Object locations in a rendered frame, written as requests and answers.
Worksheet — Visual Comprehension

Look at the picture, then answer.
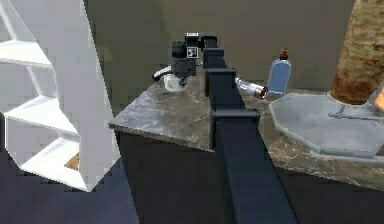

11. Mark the silver cylinder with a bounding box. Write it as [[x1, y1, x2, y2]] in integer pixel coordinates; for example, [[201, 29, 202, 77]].
[[234, 77, 269, 100]]

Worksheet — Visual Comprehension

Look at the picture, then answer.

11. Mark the rusty brown column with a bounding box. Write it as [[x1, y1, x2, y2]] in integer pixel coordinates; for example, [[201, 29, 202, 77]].
[[329, 0, 384, 106]]

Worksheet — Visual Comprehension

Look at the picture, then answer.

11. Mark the white mug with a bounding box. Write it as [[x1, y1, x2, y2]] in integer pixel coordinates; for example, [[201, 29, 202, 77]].
[[163, 73, 188, 93]]

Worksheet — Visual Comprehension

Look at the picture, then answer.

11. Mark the white shelf unit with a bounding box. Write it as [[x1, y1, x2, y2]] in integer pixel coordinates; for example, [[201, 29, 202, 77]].
[[0, 0, 122, 193]]

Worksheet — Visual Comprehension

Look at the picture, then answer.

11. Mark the brown object on shelf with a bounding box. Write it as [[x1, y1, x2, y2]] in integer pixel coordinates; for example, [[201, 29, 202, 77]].
[[64, 152, 81, 172]]

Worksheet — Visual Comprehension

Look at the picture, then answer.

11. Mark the blue soap bottle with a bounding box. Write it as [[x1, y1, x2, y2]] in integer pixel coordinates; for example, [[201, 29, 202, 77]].
[[267, 47, 293, 97]]

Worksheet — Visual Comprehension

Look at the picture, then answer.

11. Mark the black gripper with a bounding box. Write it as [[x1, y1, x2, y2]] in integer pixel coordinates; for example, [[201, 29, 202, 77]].
[[152, 40, 198, 89]]

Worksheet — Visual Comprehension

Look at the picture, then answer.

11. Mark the grey sink basin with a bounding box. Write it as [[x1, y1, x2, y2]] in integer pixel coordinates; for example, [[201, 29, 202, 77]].
[[268, 92, 384, 165]]

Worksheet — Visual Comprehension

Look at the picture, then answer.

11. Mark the grey faucet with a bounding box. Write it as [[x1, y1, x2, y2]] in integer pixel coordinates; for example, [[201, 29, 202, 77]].
[[327, 102, 384, 122]]

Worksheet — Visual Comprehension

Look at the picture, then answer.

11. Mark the dark cabinet with marble top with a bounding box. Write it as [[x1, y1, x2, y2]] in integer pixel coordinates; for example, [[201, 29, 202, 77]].
[[108, 65, 384, 224]]

